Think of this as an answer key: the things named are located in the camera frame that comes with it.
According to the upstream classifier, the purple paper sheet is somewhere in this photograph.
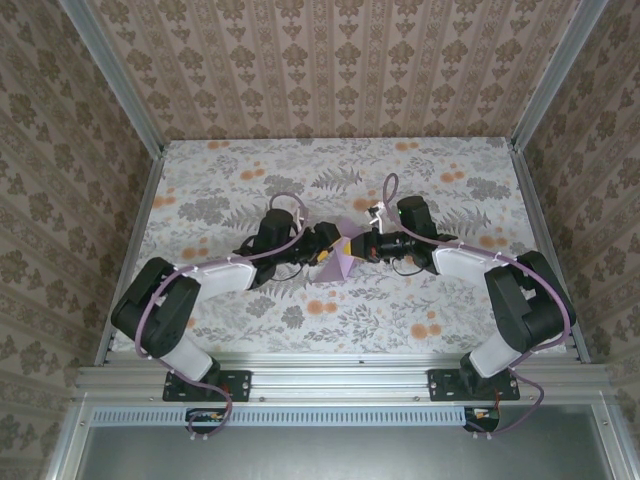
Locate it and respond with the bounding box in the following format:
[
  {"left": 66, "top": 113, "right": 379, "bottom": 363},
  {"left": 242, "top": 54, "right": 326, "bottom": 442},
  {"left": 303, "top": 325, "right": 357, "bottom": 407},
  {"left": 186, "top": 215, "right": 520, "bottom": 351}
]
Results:
[{"left": 318, "top": 216, "right": 364, "bottom": 285}]

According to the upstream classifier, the floral patterned table cover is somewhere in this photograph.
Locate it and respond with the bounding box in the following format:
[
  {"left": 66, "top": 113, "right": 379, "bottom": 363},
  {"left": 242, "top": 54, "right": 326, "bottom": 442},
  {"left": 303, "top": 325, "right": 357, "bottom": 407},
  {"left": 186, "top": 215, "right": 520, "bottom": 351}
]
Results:
[{"left": 107, "top": 138, "right": 571, "bottom": 356}]

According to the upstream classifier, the grey metal panel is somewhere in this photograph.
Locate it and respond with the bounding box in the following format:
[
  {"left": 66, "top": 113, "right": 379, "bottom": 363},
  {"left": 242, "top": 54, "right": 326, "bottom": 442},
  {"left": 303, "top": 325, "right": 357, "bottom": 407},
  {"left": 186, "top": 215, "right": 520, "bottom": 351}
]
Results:
[{"left": 74, "top": 423, "right": 609, "bottom": 480}]

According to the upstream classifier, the black electronics module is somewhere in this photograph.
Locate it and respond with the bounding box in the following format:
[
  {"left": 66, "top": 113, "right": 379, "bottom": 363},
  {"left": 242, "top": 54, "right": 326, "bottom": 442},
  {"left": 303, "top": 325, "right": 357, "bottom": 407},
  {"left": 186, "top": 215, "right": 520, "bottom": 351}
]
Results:
[
  {"left": 462, "top": 406, "right": 502, "bottom": 434},
  {"left": 185, "top": 407, "right": 226, "bottom": 435}
]

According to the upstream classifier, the thin black left gripper cable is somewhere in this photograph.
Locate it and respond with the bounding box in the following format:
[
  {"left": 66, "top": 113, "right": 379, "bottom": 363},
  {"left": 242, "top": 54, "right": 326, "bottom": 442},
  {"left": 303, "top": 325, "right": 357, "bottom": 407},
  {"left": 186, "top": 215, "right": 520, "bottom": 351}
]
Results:
[{"left": 269, "top": 258, "right": 307, "bottom": 284}]

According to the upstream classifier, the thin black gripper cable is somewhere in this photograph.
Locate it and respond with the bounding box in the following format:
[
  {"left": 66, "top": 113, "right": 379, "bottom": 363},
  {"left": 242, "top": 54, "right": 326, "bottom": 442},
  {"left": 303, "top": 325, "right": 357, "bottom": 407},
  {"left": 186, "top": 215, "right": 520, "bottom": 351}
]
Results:
[
  {"left": 269, "top": 258, "right": 307, "bottom": 284},
  {"left": 391, "top": 256, "right": 427, "bottom": 276}
]

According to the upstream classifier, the thin black right gripper cable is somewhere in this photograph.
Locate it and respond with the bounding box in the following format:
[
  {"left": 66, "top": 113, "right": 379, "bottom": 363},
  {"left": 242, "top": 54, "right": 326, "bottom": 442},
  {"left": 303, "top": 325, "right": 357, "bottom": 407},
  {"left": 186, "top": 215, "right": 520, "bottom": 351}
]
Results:
[{"left": 391, "top": 256, "right": 427, "bottom": 276}]

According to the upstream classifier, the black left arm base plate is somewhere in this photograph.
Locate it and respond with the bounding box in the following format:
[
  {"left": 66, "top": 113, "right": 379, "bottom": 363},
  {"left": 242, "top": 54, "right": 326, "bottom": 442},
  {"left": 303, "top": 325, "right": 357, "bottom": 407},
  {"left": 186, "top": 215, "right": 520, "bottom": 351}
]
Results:
[{"left": 162, "top": 368, "right": 253, "bottom": 403}]

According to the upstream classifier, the slotted grey cable duct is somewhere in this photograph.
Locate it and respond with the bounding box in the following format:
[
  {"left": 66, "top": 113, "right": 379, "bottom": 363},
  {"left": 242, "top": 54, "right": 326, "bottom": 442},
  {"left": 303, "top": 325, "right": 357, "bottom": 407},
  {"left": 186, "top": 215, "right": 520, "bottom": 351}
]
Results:
[{"left": 91, "top": 406, "right": 471, "bottom": 428}]

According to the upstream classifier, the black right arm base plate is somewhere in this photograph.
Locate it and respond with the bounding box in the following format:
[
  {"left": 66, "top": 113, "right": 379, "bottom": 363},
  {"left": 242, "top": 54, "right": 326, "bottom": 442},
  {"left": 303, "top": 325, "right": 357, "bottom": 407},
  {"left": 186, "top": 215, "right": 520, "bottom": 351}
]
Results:
[{"left": 428, "top": 368, "right": 522, "bottom": 403}]

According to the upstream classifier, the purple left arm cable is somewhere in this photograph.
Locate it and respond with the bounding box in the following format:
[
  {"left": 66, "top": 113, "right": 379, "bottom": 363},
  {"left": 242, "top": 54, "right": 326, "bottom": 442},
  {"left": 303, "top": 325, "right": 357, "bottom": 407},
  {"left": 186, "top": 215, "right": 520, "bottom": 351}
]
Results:
[{"left": 133, "top": 191, "right": 309, "bottom": 444}]

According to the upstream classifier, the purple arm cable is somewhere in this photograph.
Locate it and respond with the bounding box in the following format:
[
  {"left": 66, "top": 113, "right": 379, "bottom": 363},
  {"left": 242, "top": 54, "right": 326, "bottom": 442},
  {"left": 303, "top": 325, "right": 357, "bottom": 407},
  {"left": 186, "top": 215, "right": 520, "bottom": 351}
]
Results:
[
  {"left": 382, "top": 172, "right": 576, "bottom": 442},
  {"left": 133, "top": 191, "right": 309, "bottom": 444}
]

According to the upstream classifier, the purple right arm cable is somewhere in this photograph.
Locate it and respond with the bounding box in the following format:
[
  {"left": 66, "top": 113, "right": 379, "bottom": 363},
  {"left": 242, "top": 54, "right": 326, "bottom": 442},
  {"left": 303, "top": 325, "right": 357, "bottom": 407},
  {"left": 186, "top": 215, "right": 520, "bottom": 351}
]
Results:
[{"left": 382, "top": 172, "right": 576, "bottom": 442}]

